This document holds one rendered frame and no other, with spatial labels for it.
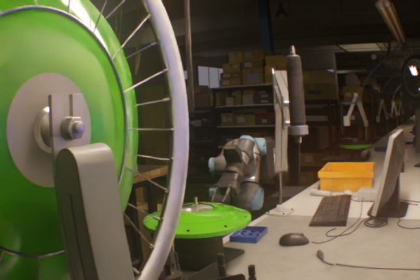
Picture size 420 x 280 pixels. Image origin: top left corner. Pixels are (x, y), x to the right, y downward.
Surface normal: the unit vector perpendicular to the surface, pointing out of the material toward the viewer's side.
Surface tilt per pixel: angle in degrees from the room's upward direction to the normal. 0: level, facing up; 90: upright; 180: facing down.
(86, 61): 84
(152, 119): 90
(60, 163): 90
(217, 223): 23
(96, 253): 87
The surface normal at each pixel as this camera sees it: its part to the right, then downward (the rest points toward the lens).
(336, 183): -0.43, 0.18
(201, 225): 0.00, -0.88
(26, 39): 0.81, -0.17
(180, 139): 0.47, 0.00
